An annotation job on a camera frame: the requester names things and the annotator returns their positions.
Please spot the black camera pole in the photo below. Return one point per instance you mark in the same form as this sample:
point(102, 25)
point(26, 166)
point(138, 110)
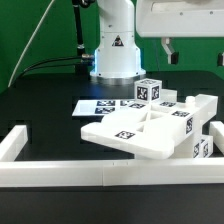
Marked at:
point(79, 34)

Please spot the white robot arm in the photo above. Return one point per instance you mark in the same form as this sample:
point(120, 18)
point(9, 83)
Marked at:
point(118, 59)

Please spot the white U-shaped obstacle fence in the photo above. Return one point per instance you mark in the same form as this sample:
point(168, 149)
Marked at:
point(100, 172)

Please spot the white chair backrest frame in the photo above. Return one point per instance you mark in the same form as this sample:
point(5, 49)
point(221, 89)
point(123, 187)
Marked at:
point(152, 130)

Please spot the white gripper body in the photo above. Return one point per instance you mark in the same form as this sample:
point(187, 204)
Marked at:
point(180, 18)

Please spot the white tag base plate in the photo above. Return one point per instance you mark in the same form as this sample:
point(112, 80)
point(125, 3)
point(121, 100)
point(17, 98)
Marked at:
point(99, 107)

